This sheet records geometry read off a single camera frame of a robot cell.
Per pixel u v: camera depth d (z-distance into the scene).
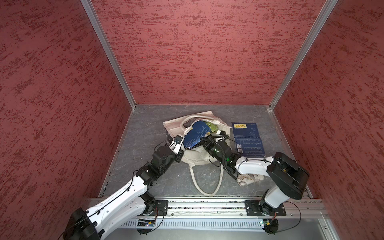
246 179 0.81
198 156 0.90
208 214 0.73
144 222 0.73
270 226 0.71
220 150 0.62
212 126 0.87
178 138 0.64
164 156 0.56
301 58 0.91
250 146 0.96
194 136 0.87
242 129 1.07
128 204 0.49
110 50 0.88
